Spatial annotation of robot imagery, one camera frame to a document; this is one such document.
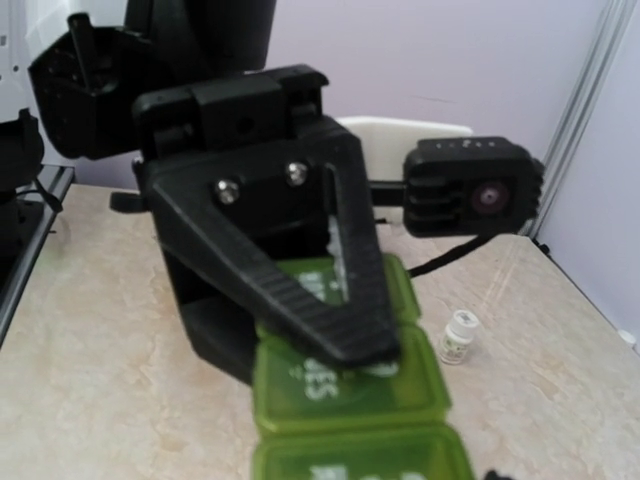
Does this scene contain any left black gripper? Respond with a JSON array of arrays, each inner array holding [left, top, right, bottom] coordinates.
[[110, 65, 400, 368]]

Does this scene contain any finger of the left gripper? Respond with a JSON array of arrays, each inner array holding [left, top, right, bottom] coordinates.
[[156, 234, 258, 385]]

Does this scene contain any green weekly pill organizer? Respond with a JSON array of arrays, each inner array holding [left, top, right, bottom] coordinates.
[[251, 254, 475, 479]]

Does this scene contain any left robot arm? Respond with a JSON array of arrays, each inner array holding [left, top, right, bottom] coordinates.
[[28, 1, 401, 383]]

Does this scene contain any white pill bottle rear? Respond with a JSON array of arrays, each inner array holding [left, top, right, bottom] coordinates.
[[439, 310, 480, 365]]

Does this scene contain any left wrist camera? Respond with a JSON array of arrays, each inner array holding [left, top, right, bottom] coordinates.
[[337, 114, 546, 239]]

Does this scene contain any left aluminium frame post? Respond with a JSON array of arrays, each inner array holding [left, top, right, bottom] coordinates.
[[520, 0, 638, 242]]

